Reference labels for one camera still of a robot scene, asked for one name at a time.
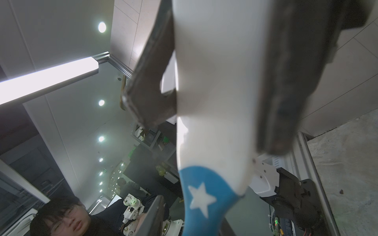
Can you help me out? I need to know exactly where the blue white scrub brush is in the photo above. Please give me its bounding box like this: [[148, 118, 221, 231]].
[[173, 1, 276, 236]]

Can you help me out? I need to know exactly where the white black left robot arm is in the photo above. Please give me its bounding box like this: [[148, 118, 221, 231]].
[[250, 155, 332, 236]]

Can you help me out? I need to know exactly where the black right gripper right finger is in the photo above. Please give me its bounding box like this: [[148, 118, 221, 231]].
[[256, 1, 372, 155]]

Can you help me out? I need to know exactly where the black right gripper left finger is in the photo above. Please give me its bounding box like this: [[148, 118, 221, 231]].
[[122, 1, 177, 127]]

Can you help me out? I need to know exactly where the person with glasses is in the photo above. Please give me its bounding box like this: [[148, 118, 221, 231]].
[[30, 196, 120, 236]]

